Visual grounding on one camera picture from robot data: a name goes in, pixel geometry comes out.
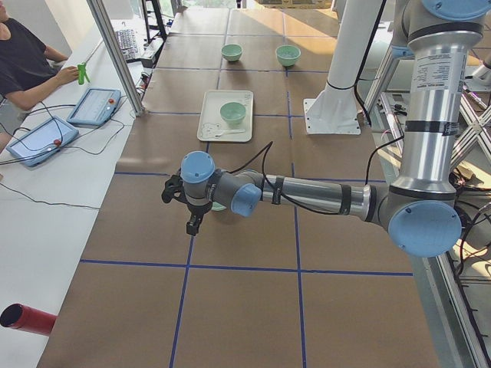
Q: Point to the cream bear serving tray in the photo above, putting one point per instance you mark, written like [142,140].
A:
[210,120]

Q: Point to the green bowl on tray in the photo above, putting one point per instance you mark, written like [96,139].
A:
[233,113]

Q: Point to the red cylinder tube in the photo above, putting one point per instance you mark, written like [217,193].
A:
[28,319]

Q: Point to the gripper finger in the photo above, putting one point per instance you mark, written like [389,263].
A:
[192,226]

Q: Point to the black keyboard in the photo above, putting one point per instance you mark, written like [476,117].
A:
[128,45]

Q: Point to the person in black shirt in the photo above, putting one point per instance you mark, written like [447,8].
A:
[27,77]

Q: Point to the green bowl with ice cubes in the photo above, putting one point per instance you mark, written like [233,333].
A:
[287,55]

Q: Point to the blue teach pendant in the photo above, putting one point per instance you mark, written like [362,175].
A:
[42,142]
[95,107]

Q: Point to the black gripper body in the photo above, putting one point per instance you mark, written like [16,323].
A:
[199,210]

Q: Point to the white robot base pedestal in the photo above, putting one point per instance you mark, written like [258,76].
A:
[334,110]

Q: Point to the near blue teach pendant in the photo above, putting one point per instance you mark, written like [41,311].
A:
[42,142]

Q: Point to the aluminium frame post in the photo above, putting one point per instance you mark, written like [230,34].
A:
[104,25]

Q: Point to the far blue teach pendant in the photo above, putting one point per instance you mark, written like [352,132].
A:
[95,107]

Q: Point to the white plastic spoon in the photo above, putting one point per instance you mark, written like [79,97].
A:
[220,133]

